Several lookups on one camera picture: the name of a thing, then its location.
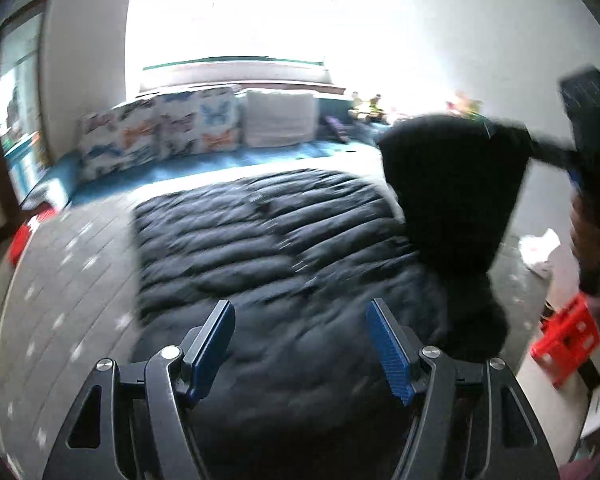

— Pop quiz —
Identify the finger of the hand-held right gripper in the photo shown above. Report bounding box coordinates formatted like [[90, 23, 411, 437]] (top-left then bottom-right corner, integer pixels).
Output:
[[522, 127, 581, 168]]

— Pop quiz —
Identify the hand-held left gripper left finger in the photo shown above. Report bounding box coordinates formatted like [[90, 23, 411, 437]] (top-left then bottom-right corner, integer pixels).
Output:
[[42, 300, 237, 480]]

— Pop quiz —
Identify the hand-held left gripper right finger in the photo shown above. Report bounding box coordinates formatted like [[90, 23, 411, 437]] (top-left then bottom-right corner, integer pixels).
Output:
[[366, 298, 561, 480]]

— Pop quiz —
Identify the black puffer jacket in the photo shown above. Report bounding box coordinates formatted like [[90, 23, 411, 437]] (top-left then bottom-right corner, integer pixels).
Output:
[[130, 114, 532, 480]]

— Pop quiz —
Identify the person's right hand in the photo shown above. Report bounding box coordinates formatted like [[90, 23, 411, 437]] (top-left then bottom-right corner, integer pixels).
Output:
[[569, 199, 600, 306]]

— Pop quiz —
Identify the colourful pinwheel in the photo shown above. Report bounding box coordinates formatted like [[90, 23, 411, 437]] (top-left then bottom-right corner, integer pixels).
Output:
[[447, 91, 483, 121]]

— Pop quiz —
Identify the white plastic bag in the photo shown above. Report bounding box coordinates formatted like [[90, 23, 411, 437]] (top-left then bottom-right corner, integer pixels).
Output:
[[519, 229, 561, 278]]

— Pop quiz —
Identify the grey quilted star mat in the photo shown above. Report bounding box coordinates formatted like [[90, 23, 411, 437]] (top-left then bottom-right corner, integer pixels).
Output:
[[0, 200, 551, 480]]

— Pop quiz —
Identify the red plastic crate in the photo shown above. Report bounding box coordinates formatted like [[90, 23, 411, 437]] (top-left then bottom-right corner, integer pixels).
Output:
[[530, 294, 600, 387]]

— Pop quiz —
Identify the blue sofa bench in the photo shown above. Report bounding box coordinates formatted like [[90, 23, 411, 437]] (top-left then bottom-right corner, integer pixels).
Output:
[[20, 95, 396, 207]]

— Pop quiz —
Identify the red plastic stool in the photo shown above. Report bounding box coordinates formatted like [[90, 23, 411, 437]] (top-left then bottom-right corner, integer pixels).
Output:
[[9, 212, 51, 266]]

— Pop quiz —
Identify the purple umbrella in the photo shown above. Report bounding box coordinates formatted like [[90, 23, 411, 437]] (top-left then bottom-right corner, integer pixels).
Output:
[[325, 115, 351, 142]]

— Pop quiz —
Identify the butterfly print pillow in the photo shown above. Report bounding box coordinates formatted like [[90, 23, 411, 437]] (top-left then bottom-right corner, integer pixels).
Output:
[[77, 100, 163, 181], [157, 87, 241, 158]]

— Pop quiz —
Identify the white pillow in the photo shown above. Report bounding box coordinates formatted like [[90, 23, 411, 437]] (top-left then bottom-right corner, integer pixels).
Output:
[[243, 90, 318, 148]]

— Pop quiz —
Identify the blue cabinet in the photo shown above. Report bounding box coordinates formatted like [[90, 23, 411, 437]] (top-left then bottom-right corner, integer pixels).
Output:
[[2, 135, 48, 196]]

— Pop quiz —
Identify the green framed window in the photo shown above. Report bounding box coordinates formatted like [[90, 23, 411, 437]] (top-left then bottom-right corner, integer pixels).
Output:
[[127, 0, 341, 96]]

